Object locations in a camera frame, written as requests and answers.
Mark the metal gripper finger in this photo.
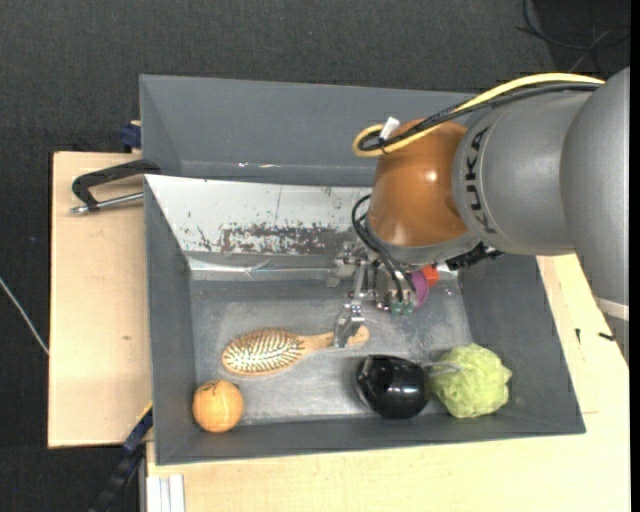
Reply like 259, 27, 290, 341
350, 301, 370, 342
333, 302, 353, 349

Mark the wooden hairbrush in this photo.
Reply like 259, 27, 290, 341
220, 325, 372, 378

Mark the purple and orange toy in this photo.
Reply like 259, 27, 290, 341
408, 265, 441, 307

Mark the black glossy rounded object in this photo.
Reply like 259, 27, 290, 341
355, 354, 432, 421

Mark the green mesh bath sponge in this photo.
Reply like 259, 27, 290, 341
426, 343, 514, 420

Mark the orange ball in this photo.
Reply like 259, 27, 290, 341
191, 379, 245, 434

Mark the grey metal bin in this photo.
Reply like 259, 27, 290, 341
138, 73, 587, 466

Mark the pale cardboard board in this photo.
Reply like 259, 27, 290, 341
47, 150, 154, 449

